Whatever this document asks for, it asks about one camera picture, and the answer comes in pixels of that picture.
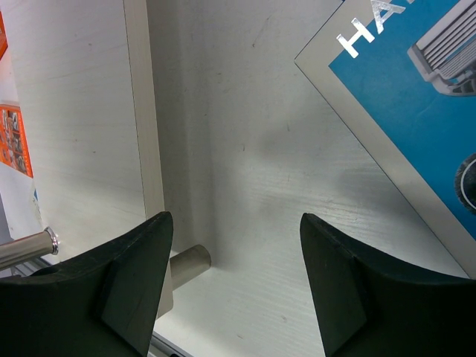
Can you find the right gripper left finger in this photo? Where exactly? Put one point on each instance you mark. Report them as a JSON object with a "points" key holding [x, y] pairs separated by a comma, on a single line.
{"points": [[103, 302]]}

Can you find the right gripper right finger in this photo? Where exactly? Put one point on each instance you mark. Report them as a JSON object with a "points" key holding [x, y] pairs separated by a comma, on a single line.
{"points": [[369, 303]]}

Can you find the orange Fusion5 razor box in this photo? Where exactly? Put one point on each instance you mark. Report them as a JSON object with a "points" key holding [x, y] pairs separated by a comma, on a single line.
{"points": [[3, 37], [14, 146]]}

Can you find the white two-tier shelf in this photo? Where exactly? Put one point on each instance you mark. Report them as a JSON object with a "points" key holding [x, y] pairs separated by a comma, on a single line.
{"points": [[84, 76]]}

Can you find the blue Harry's box right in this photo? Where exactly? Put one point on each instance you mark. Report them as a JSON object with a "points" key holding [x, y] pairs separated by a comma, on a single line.
{"points": [[401, 76]]}

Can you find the aluminium mounting rail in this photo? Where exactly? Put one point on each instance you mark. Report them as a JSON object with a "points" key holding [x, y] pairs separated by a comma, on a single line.
{"points": [[161, 347]]}

